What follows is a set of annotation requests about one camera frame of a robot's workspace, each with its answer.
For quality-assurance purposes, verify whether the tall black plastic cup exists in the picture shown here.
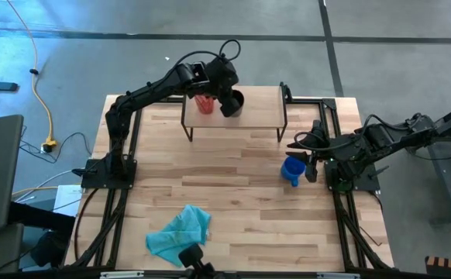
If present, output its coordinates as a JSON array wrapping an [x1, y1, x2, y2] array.
[[229, 89, 246, 119]]

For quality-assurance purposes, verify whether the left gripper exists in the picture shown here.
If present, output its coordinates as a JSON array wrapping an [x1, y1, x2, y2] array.
[[205, 57, 245, 119]]

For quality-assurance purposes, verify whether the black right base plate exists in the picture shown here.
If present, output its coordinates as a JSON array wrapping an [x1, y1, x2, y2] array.
[[324, 160, 382, 192]]

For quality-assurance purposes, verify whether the wooden shelf with black legs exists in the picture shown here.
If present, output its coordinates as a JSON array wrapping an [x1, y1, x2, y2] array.
[[180, 81, 293, 143]]

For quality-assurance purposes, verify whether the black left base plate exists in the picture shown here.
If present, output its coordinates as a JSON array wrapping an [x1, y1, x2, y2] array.
[[80, 157, 138, 191]]

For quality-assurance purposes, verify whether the blue plastic mug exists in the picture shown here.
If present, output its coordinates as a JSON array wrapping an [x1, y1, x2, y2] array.
[[280, 155, 308, 188]]

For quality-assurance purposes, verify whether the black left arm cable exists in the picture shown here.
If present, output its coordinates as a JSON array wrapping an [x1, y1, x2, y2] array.
[[124, 38, 243, 102]]

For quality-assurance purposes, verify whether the black table frame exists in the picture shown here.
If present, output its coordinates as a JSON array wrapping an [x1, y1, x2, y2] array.
[[287, 96, 395, 272], [60, 95, 184, 272]]

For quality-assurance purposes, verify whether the grey metal table frame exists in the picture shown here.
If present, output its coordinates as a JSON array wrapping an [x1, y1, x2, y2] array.
[[405, 98, 451, 226]]

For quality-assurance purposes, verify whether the black rounded object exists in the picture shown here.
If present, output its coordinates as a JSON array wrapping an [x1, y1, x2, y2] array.
[[177, 243, 216, 279]]

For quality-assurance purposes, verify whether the black right table frame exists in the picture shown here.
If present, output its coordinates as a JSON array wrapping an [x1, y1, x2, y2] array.
[[287, 96, 395, 272]]

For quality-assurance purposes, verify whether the black left table frame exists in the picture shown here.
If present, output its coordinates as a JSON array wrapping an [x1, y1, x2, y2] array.
[[60, 95, 184, 272]]

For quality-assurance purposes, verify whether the silver metal bracket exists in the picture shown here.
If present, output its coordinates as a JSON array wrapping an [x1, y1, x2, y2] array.
[[99, 270, 146, 279], [316, 272, 361, 279]]

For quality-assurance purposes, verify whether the red faceted translucent cup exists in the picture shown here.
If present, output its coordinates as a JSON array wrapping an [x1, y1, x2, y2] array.
[[194, 94, 216, 115]]

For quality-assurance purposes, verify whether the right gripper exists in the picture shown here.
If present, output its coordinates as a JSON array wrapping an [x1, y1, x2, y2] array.
[[286, 120, 366, 183]]

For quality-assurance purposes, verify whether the yellow extension cable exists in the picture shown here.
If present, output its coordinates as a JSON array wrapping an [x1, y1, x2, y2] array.
[[11, 184, 60, 197], [5, 0, 59, 153]]

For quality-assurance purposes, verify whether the white paper sheet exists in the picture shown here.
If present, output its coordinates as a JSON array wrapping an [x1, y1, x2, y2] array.
[[53, 184, 84, 218]]

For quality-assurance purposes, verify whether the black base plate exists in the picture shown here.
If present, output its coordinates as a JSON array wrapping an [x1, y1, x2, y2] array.
[[80, 157, 138, 191], [324, 160, 382, 192]]

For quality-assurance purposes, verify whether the orange black striped block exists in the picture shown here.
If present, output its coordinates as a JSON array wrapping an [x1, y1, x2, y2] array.
[[424, 255, 451, 277]]

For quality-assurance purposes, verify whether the teal cloth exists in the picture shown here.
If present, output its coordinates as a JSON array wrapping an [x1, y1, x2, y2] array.
[[145, 204, 213, 268]]

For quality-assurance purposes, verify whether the black allen key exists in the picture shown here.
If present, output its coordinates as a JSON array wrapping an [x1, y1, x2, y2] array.
[[359, 226, 384, 248]]

